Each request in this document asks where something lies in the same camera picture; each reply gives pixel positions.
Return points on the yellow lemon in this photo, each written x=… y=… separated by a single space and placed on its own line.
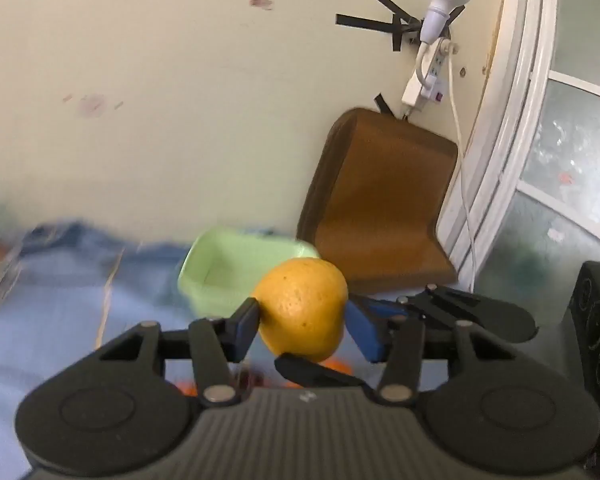
x=300 y=310

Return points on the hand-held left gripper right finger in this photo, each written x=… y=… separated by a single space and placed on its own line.
x=367 y=335

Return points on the orange tangerine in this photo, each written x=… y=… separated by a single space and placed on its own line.
x=339 y=366

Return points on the white power strip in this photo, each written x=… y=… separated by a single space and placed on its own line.
x=430 y=77

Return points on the white window frame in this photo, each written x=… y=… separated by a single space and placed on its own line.
x=510 y=110

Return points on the cluster of black tape strips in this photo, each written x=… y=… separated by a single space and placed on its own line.
x=365 y=21

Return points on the light blue blanket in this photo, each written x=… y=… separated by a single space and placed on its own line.
x=55 y=320

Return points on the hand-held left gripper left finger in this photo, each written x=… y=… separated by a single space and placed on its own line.
x=245 y=330

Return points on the brown woven seat cushion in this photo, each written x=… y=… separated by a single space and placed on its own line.
x=380 y=200

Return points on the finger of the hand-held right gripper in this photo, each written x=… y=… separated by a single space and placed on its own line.
x=310 y=372
x=390 y=308

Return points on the light green plastic basin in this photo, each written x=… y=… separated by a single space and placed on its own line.
x=220 y=265

